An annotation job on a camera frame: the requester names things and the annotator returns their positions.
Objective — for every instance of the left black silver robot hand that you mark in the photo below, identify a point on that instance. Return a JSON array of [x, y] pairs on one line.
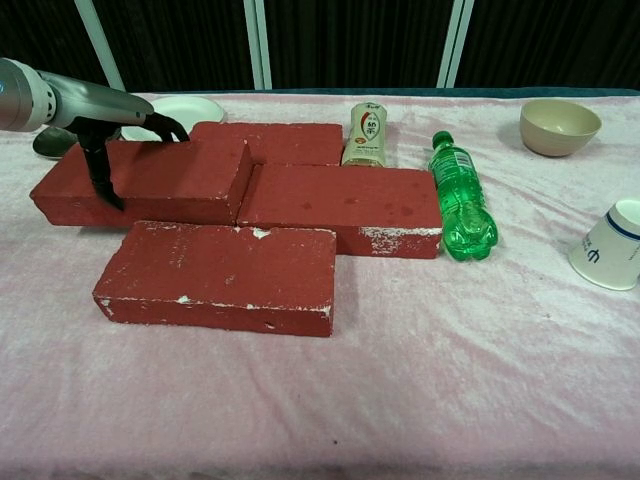
[[95, 102]]

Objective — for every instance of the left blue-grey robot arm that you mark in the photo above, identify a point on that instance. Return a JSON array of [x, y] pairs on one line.
[[20, 97]]

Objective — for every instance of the red brick with white chips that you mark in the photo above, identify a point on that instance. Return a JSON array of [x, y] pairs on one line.
[[225, 270]]

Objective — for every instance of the red brick with dark spots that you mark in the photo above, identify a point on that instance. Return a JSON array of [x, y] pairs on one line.
[[340, 210]]

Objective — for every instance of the round white plate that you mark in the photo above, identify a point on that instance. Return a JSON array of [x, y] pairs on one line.
[[195, 107]]

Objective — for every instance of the dark pleated curtain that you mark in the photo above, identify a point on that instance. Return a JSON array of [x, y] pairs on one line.
[[350, 40]]

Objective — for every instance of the beige milk tea bottle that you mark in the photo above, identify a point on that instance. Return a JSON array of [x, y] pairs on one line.
[[365, 135]]

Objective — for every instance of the green plastic soda bottle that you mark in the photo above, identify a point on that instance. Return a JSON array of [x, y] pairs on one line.
[[462, 200]]

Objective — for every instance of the pink plush table cloth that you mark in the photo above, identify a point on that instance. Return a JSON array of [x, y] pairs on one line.
[[400, 375]]

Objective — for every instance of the beige bowl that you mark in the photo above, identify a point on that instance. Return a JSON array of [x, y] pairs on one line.
[[557, 130]]

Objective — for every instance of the white paper cup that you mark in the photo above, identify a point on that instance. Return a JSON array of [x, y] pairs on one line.
[[607, 250]]

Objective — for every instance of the white frame post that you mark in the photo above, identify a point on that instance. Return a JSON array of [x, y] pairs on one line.
[[100, 47], [455, 45], [257, 45]]

